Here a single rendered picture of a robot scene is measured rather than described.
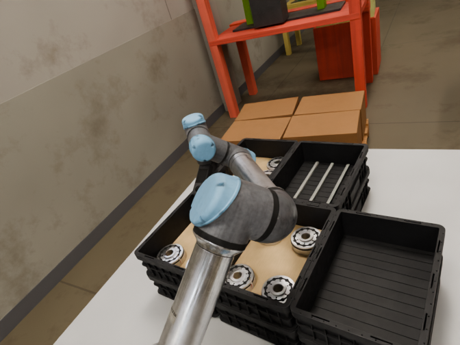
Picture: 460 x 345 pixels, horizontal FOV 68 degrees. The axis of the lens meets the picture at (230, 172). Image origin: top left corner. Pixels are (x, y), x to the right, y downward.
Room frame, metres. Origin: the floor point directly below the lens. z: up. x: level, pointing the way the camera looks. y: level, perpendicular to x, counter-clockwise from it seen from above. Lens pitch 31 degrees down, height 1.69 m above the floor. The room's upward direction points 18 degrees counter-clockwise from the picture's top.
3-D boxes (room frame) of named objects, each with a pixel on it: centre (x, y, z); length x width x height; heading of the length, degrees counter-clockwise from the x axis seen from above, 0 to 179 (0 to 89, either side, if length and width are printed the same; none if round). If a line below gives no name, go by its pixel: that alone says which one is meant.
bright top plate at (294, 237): (0.82, -0.17, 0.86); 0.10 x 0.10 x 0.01
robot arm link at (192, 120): (1.05, 0.06, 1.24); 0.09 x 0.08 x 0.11; 3
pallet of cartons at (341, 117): (2.66, -0.66, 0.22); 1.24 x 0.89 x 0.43; 54
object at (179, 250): (0.95, 0.30, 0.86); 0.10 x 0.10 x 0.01
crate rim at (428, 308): (0.58, -0.27, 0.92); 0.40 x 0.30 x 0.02; 138
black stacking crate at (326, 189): (1.08, -0.32, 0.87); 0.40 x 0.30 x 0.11; 138
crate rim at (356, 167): (1.08, -0.32, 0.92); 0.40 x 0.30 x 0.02; 138
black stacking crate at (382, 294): (0.58, -0.27, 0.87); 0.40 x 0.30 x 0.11; 138
